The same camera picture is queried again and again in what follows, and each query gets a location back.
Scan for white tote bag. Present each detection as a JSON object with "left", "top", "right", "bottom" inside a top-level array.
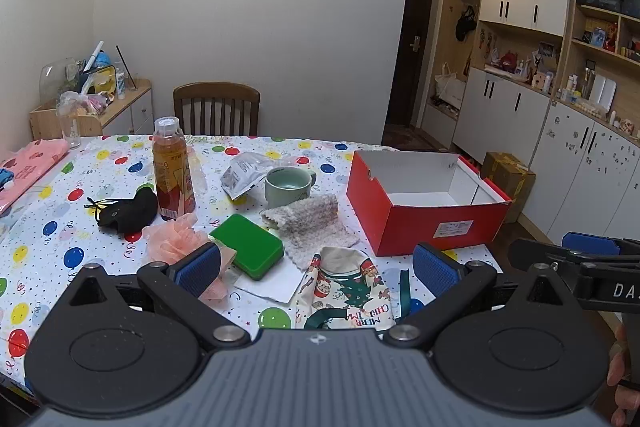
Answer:
[{"left": 434, "top": 63, "right": 468, "bottom": 108}]

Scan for black face mask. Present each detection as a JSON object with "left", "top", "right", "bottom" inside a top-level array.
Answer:
[{"left": 84, "top": 188, "right": 159, "bottom": 229}]

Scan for clear plastic bag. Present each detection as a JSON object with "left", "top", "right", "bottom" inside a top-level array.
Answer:
[{"left": 59, "top": 91, "right": 112, "bottom": 116}]

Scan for dark wooden door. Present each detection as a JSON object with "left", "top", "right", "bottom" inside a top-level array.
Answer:
[{"left": 386, "top": 0, "right": 439, "bottom": 128}]

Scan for balloon print tablecloth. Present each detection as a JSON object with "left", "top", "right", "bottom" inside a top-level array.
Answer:
[{"left": 0, "top": 134, "right": 501, "bottom": 388}]

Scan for white cabinet with stickers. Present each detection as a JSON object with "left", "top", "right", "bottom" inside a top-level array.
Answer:
[{"left": 525, "top": 99, "right": 640, "bottom": 248}]

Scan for black hanging bag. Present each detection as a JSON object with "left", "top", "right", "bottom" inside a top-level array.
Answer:
[{"left": 456, "top": 5, "right": 478, "bottom": 42}]

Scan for blue and yellow toy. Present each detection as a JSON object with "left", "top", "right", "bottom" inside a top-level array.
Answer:
[{"left": 80, "top": 51, "right": 118, "bottom": 95}]

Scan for red cardboard box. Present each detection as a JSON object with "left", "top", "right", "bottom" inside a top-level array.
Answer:
[{"left": 346, "top": 150, "right": 513, "bottom": 258}]

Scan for plain white low cabinet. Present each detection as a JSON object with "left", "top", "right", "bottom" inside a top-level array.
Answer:
[{"left": 452, "top": 67, "right": 552, "bottom": 168}]

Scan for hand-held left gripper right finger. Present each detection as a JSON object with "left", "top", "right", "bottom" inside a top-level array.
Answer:
[{"left": 382, "top": 243, "right": 583, "bottom": 349}]

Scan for orange tea bottle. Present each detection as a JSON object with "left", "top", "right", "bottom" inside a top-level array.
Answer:
[{"left": 152, "top": 117, "right": 197, "bottom": 222}]

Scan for christmas print sock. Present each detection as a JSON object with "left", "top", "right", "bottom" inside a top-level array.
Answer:
[{"left": 295, "top": 246, "right": 412, "bottom": 332}]

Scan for pink bath loofah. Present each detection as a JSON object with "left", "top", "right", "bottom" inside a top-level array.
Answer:
[{"left": 142, "top": 214, "right": 231, "bottom": 303}]

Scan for pale green mug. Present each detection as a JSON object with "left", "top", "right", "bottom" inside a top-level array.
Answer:
[{"left": 264, "top": 167, "right": 318, "bottom": 210}]

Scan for beige knitted cloth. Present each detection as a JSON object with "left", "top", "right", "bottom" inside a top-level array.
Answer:
[{"left": 260, "top": 196, "right": 362, "bottom": 270}]

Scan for pink printed cloth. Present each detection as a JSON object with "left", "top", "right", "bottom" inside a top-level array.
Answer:
[{"left": 0, "top": 139, "right": 70, "bottom": 214}]

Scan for wooden side cabinet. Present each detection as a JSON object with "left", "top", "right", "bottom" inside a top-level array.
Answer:
[{"left": 30, "top": 79, "right": 153, "bottom": 140}]

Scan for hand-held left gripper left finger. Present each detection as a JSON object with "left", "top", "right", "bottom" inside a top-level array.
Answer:
[{"left": 67, "top": 243, "right": 251, "bottom": 350}]

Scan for white storage containers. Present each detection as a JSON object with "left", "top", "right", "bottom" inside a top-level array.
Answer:
[{"left": 589, "top": 74, "right": 618, "bottom": 105}]

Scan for white tissue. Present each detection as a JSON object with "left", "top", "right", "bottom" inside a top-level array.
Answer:
[{"left": 227, "top": 252, "right": 313, "bottom": 305}]

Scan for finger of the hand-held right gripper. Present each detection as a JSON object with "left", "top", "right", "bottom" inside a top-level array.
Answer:
[{"left": 510, "top": 232, "right": 640, "bottom": 272}]

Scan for brown cardboard box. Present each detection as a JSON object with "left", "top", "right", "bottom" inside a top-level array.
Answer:
[{"left": 481, "top": 152, "right": 537, "bottom": 224}]

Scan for green plastic case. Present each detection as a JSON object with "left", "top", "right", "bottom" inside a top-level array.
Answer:
[{"left": 209, "top": 214, "right": 285, "bottom": 282}]

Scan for wooden chair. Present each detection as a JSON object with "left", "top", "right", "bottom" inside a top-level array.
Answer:
[{"left": 173, "top": 82, "right": 261, "bottom": 136}]

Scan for clear plastic packet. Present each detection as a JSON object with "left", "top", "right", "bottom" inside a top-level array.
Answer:
[{"left": 221, "top": 152, "right": 281, "bottom": 202}]

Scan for clear drinking glass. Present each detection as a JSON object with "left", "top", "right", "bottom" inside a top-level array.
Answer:
[{"left": 57, "top": 103, "right": 82, "bottom": 150}]

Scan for person's right hand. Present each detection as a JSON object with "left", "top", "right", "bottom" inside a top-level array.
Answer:
[{"left": 606, "top": 322, "right": 640, "bottom": 425}]

